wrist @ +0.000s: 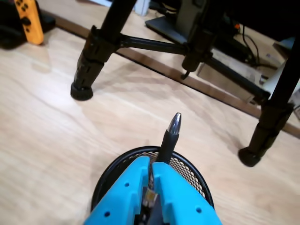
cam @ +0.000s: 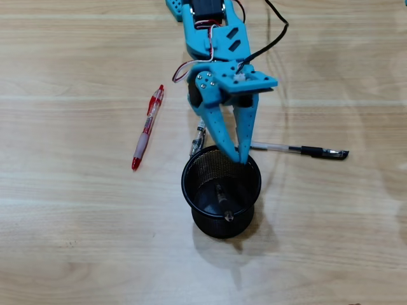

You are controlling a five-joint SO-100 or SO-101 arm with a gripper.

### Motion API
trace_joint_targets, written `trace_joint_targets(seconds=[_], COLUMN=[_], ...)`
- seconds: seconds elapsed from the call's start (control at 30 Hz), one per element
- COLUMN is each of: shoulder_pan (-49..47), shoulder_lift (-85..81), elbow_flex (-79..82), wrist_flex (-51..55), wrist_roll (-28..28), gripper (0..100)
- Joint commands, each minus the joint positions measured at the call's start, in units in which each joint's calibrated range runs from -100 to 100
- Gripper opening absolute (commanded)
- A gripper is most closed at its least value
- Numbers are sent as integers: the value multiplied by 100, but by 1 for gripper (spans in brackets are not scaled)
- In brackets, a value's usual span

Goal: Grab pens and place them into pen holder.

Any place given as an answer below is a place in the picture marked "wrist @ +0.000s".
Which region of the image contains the black pen silver tip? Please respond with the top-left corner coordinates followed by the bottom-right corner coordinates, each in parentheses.
top-left (140, 112), bottom-right (183, 211)

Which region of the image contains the black tripod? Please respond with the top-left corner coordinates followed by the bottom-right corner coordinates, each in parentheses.
top-left (70, 0), bottom-right (300, 167)

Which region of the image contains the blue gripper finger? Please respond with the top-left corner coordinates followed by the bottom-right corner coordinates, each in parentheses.
top-left (152, 161), bottom-right (223, 225)
top-left (83, 156), bottom-right (150, 225)

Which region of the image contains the pale labelled box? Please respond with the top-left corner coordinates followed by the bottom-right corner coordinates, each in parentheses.
top-left (196, 46), bottom-right (263, 101)

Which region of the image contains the grey monitor stand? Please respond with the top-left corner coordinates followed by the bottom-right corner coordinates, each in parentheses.
top-left (145, 0), bottom-right (225, 45)

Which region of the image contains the black mesh pen holder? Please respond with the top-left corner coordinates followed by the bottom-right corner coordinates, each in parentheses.
top-left (90, 145), bottom-right (214, 211)

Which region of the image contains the orange game controller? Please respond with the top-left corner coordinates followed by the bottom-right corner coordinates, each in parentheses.
top-left (14, 0), bottom-right (45, 45)

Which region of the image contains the black controller dock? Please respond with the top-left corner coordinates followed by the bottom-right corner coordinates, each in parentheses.
top-left (0, 0), bottom-right (57, 50)

